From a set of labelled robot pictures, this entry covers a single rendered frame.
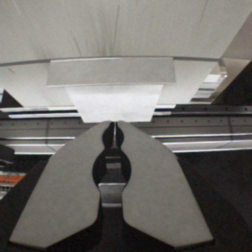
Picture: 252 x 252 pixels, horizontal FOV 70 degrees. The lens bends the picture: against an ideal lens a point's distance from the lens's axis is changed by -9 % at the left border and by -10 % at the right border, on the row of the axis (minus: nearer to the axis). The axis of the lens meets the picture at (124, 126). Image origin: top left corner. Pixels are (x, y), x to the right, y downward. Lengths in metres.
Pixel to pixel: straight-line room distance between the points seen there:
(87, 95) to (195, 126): 0.35
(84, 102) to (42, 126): 0.31
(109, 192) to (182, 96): 0.12
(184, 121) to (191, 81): 0.32
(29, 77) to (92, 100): 0.06
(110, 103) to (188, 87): 0.08
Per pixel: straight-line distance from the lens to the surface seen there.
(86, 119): 0.25
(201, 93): 0.27
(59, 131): 0.48
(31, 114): 0.26
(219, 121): 0.53
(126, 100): 0.20
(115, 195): 0.21
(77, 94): 0.19
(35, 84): 0.18
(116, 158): 0.41
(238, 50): 0.38
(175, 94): 0.20
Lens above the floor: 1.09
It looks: 18 degrees down
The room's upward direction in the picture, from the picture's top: 179 degrees clockwise
